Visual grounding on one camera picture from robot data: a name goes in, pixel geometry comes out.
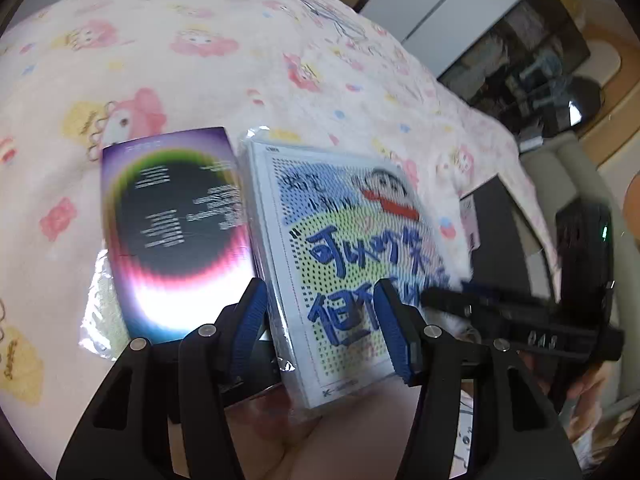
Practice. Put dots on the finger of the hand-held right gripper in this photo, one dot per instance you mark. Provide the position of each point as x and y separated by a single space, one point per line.
525 327

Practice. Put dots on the white cartoon print card pack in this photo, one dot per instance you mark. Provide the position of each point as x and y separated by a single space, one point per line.
330 240

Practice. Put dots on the pink cartoon printed blanket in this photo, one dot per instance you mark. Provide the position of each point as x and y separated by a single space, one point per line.
200 75

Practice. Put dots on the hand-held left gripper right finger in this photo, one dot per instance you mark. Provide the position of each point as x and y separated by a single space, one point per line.
395 330

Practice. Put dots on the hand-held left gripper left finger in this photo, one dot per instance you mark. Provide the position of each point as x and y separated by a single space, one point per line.
250 320

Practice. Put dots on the beige leather sofa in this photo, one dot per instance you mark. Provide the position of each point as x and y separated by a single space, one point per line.
570 170

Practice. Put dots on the black cardboard box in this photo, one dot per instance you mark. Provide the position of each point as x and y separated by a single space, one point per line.
500 240

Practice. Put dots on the white cabinet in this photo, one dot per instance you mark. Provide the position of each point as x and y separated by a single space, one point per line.
440 5

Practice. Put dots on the dark glass display cabinet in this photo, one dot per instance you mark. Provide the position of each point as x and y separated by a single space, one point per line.
530 55

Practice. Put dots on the person's right hand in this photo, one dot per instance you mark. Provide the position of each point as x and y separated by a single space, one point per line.
597 385

